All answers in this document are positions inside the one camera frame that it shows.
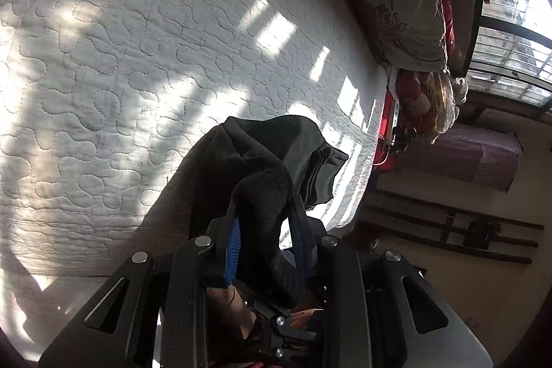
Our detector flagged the dark wooden rack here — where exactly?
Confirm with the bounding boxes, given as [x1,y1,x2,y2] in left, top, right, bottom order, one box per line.
[362,187,545,265]

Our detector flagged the pink covered furniture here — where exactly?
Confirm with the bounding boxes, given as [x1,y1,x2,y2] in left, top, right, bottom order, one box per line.
[405,122,524,192]

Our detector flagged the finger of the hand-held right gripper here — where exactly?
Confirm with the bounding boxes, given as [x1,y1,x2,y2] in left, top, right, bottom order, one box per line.
[254,299,322,358]

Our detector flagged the window with metal frame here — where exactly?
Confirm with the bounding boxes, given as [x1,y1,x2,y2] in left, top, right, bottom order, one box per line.
[468,0,552,112]

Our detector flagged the black pants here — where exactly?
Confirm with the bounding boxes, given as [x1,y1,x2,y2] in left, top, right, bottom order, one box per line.
[144,115,350,308]

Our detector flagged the white quilted bed cover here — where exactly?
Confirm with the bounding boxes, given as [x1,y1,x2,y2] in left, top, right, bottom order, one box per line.
[0,0,389,351]

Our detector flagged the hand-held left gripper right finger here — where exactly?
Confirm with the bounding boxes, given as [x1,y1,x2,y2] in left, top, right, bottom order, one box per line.
[292,195,493,368]

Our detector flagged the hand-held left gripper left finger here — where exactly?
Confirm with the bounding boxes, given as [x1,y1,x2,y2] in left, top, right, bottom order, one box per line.
[39,200,242,368]

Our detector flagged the small black device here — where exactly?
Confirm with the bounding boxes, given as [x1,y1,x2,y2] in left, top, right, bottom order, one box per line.
[386,126,418,155]

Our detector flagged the plastic bag with items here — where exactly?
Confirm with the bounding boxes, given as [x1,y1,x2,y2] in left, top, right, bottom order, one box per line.
[394,68,470,136]

